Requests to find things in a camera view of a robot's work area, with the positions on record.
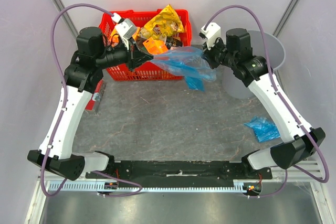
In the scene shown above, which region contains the red plastic shopping basket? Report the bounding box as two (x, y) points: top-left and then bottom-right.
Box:
(99, 9), (192, 81)

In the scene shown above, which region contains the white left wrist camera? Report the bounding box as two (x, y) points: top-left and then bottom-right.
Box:
(111, 13), (137, 49)

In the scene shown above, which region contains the torn blue trash bag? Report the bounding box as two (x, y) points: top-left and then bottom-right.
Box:
(150, 46), (217, 91)

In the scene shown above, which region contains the grey plastic trash bin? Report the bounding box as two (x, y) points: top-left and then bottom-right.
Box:
(222, 30), (286, 100)

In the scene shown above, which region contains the blue trash bag roll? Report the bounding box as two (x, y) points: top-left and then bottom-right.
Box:
(244, 116), (280, 143)

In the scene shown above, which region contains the long red box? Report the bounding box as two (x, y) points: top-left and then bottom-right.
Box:
(85, 80), (106, 114)

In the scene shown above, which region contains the yellow chips bag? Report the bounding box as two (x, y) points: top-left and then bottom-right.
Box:
(140, 4), (184, 40)

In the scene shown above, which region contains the small orange carton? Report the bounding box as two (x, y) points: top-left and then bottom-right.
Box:
(143, 38), (168, 55)

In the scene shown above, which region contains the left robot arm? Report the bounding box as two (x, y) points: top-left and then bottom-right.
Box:
(27, 27), (153, 180)

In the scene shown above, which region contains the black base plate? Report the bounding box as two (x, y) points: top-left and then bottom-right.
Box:
(85, 159), (274, 188)

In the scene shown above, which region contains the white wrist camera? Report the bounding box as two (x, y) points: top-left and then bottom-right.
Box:
(199, 22), (221, 50)
(111, 13), (137, 49)

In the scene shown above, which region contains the grey slotted cable duct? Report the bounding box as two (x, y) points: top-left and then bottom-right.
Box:
(47, 180), (259, 193)

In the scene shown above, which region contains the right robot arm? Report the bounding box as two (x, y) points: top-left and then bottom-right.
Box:
(199, 23), (326, 179)

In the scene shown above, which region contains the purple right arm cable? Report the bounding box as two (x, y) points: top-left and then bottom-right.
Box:
(203, 5), (330, 199)

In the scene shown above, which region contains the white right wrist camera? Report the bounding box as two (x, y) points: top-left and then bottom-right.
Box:
(199, 22), (221, 50)

